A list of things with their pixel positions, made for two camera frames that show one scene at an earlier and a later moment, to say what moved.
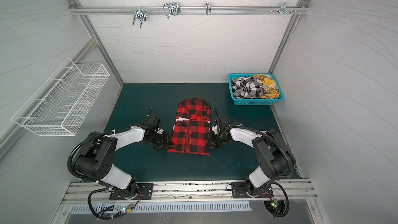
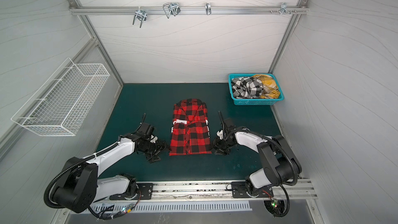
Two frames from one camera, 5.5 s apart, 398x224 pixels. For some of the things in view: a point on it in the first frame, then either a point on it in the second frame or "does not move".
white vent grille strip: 129,208 does not move
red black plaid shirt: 192,127 does not move
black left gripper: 165,141 -> 160,148
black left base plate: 141,191 does not move
